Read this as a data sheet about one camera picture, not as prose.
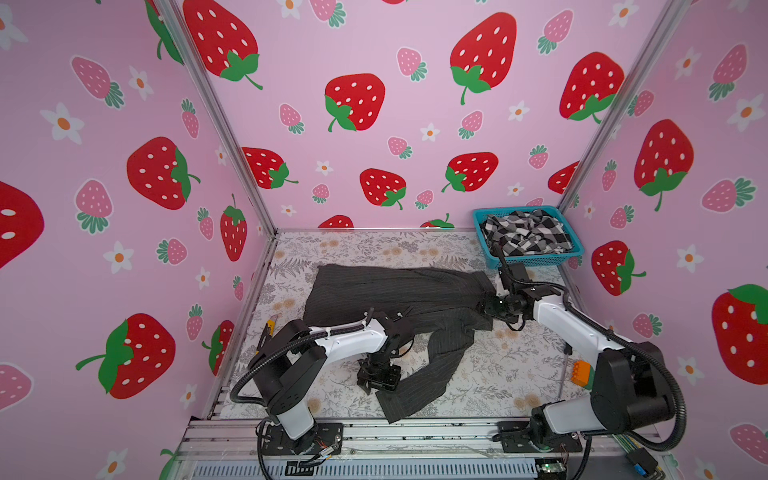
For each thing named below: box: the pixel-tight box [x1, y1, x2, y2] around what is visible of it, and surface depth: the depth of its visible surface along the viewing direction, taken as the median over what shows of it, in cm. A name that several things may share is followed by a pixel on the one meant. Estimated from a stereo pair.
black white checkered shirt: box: [479, 209, 573, 256], surface depth 109 cm
